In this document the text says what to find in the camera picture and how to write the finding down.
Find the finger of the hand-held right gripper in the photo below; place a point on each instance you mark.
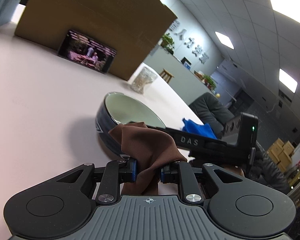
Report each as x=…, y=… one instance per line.
x=156, y=128

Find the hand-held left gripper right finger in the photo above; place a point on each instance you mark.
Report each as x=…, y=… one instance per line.
x=163, y=175

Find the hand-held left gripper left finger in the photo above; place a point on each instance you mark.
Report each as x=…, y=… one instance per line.
x=133, y=171

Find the brown cloth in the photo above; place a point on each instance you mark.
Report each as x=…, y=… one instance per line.
x=150, y=150

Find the dark blue bowl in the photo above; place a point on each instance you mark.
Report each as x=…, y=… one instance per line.
x=125, y=107

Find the blue cloth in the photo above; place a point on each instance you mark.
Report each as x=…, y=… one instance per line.
x=197, y=128

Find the clear cotton swab jar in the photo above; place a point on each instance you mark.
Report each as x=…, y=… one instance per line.
x=142, y=80

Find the white reception counter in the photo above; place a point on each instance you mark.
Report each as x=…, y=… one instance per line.
x=180, y=80

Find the wooden stool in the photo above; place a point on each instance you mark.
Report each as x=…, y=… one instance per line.
x=166, y=75

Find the pile of small cardboard boxes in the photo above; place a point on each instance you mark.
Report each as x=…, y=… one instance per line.
x=281, y=152

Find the potted plant with red flowers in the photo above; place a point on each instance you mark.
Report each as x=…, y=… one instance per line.
x=210, y=82

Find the black computer monitor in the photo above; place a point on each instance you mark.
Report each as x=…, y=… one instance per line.
x=185, y=63

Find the large potted plant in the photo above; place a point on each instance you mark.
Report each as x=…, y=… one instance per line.
x=168, y=41

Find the black smartphone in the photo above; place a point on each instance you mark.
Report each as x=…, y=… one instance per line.
x=87, y=52

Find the large brown cardboard box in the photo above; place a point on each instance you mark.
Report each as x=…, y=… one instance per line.
x=90, y=10

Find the silver wall lettering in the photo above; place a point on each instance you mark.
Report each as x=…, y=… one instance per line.
x=190, y=48

